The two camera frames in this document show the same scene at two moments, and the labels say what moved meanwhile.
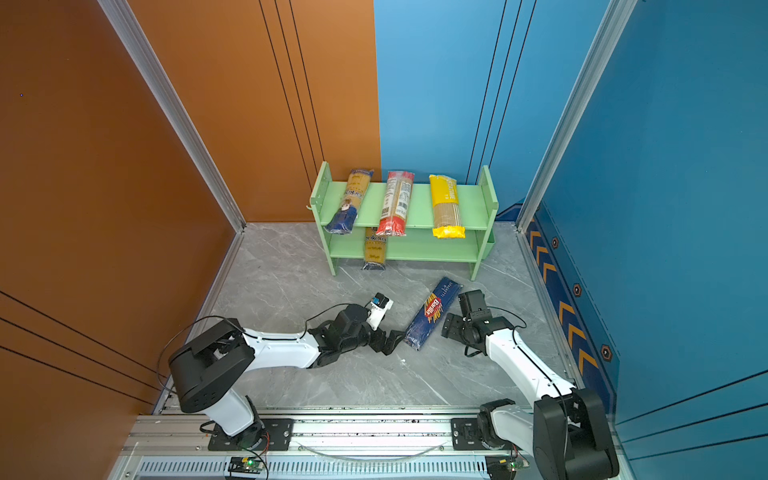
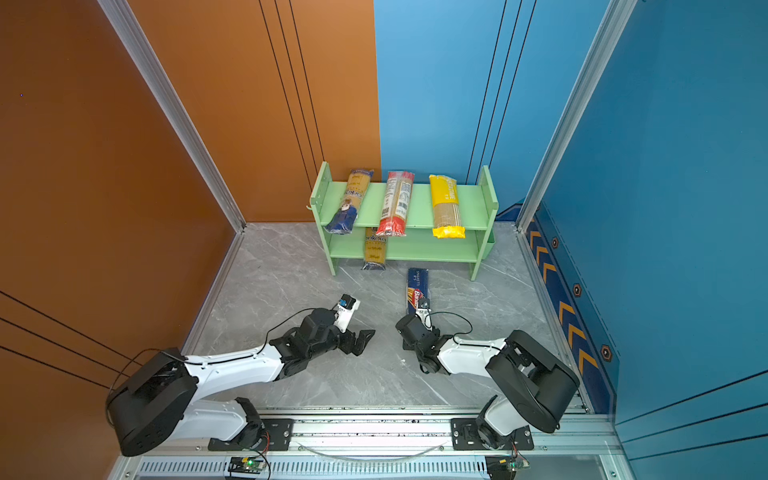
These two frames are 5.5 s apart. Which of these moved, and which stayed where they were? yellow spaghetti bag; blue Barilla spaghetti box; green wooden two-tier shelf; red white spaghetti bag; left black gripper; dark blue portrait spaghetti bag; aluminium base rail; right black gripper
Moved: blue Barilla spaghetti box; right black gripper; left black gripper
Stayed: dark blue portrait spaghetti bag; red white spaghetti bag; aluminium base rail; yellow spaghetti bag; green wooden two-tier shelf
